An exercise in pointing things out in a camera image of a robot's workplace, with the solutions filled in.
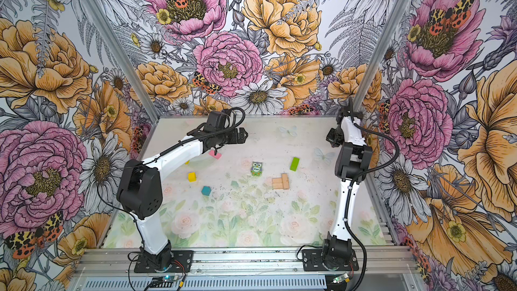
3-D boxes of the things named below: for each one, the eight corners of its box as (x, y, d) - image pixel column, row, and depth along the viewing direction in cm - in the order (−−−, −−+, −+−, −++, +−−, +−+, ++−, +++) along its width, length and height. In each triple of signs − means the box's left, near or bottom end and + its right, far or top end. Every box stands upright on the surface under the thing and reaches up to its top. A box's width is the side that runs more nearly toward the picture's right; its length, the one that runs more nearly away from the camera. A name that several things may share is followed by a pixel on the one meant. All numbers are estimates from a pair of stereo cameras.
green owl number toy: (250, 176, 100) (250, 173, 98) (251, 164, 104) (251, 161, 102) (262, 176, 100) (262, 173, 98) (262, 164, 104) (262, 162, 102)
